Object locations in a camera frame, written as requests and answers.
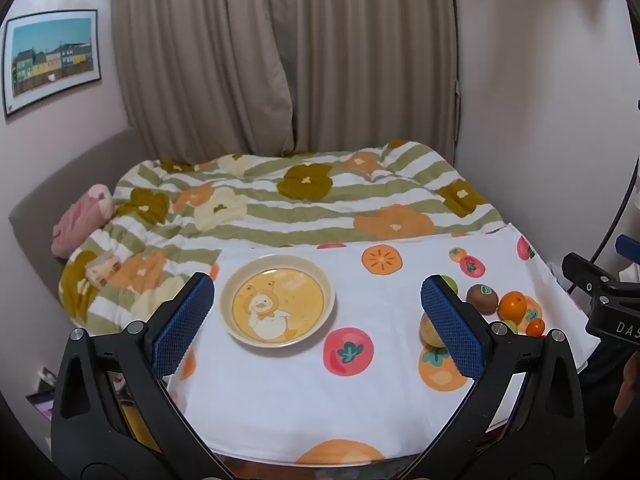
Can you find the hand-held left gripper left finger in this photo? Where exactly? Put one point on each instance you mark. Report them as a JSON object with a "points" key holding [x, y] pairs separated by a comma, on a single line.
{"points": [[183, 327]]}

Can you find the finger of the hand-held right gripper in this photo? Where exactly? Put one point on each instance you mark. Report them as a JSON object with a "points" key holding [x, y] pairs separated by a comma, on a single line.
{"points": [[589, 271], [627, 246]]}

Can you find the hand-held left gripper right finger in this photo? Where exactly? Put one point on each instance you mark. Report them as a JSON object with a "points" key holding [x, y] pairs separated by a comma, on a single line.
{"points": [[452, 329]]}

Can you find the brown kiwi with green sticker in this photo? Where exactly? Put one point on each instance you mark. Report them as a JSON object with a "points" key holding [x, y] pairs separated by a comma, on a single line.
{"points": [[483, 299]]}

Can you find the green lime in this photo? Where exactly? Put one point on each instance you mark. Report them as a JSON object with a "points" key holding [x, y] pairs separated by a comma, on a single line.
{"points": [[452, 284]]}

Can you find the yellow duck print plate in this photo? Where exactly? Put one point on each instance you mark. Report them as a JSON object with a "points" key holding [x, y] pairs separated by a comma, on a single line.
{"points": [[278, 301]]}

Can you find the small green fruit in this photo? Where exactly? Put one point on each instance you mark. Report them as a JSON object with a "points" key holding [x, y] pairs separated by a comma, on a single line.
{"points": [[510, 326]]}

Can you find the large orange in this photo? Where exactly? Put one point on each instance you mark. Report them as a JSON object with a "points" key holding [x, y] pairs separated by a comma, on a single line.
{"points": [[512, 306]]}

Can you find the white fruit print tablecloth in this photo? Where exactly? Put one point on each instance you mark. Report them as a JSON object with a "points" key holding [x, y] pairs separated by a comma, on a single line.
{"points": [[360, 400]]}

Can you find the pink plush pillow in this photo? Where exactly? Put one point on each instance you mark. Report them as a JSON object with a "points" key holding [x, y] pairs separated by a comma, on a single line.
{"points": [[80, 220]]}

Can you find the green striped floral blanket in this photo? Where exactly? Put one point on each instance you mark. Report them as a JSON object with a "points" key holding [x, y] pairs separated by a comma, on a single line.
{"points": [[280, 210]]}

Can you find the grey bed headboard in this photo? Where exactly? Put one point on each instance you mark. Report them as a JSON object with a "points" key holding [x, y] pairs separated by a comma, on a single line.
{"points": [[45, 200]]}

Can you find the beige curtain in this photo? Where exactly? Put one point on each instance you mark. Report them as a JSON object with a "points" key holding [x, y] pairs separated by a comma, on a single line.
{"points": [[280, 50]]}

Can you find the framed wall picture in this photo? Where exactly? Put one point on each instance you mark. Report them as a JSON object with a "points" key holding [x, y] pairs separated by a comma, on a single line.
{"points": [[52, 60]]}

